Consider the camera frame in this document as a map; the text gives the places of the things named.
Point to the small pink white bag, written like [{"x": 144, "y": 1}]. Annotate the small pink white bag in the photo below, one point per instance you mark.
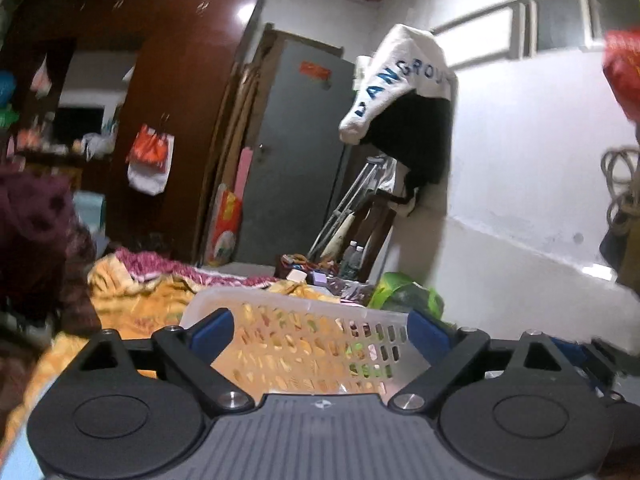
[{"x": 41, "y": 77}]

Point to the green plastic bag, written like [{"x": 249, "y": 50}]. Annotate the green plastic bag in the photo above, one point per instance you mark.
[{"x": 405, "y": 292}]

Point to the light blue bin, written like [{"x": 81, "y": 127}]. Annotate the light blue bin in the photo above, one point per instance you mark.
[{"x": 90, "y": 212}]

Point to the window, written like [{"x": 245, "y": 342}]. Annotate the window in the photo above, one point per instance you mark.
[{"x": 570, "y": 5}]

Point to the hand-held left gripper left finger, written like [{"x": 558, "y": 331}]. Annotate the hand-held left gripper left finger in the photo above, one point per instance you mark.
[{"x": 212, "y": 334}]

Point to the red plastic bag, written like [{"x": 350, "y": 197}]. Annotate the red plastic bag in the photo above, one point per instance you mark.
[{"x": 622, "y": 70}]

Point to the metal clothes rail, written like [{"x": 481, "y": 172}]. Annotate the metal clothes rail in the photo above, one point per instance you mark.
[{"x": 480, "y": 10}]

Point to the metal crutches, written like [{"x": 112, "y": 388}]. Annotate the metal crutches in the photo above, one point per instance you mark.
[{"x": 345, "y": 200}]

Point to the black hanging garment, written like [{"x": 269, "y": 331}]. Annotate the black hanging garment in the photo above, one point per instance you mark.
[{"x": 415, "y": 145}]

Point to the red and white shopping bag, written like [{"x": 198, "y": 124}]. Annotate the red and white shopping bag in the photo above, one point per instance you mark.
[{"x": 149, "y": 160}]

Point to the orange patterned blanket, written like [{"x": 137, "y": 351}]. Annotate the orange patterned blanket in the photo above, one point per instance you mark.
[{"x": 135, "y": 300}]

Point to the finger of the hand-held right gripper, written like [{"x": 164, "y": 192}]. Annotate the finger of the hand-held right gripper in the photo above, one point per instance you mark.
[{"x": 600, "y": 366}]

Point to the dark maroon cloth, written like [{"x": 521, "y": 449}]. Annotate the dark maroon cloth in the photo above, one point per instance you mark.
[{"x": 35, "y": 240}]

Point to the plastic bottle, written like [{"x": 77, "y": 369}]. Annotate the plastic bottle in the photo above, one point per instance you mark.
[{"x": 352, "y": 260}]

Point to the white plastic basket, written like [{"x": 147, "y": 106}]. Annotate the white plastic basket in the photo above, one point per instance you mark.
[{"x": 300, "y": 330}]

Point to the brown wooden wardrobe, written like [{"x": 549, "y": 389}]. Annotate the brown wooden wardrobe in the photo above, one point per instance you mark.
[{"x": 190, "y": 85}]

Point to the red door sticker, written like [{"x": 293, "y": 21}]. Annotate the red door sticker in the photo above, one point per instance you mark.
[{"x": 315, "y": 71}]

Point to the grey door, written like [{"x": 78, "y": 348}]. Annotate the grey door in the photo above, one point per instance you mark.
[{"x": 295, "y": 160}]

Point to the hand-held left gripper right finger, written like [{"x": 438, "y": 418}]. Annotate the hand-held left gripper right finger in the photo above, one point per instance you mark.
[{"x": 429, "y": 334}]

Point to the white printed hanging cloth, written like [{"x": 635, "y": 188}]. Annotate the white printed hanging cloth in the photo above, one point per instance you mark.
[{"x": 395, "y": 75}]

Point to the pink board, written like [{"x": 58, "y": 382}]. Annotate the pink board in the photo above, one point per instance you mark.
[{"x": 245, "y": 170}]

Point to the red printed bag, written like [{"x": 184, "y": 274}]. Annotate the red printed bag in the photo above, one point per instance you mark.
[{"x": 224, "y": 230}]

